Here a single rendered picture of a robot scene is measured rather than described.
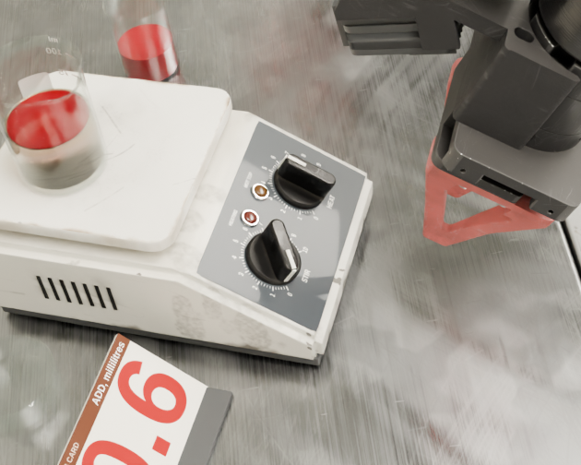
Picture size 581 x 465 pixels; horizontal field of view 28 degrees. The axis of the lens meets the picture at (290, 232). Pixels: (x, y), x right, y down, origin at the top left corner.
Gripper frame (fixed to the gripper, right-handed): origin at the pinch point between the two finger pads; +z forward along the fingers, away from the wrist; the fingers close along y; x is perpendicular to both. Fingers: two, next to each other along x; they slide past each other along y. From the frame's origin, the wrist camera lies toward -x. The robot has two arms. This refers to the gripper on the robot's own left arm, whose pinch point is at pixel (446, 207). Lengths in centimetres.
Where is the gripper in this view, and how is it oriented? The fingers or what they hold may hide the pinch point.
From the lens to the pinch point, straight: 62.5
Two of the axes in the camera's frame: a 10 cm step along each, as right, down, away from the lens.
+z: -3.4, 5.2, 7.8
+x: 9.0, 4.1, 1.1
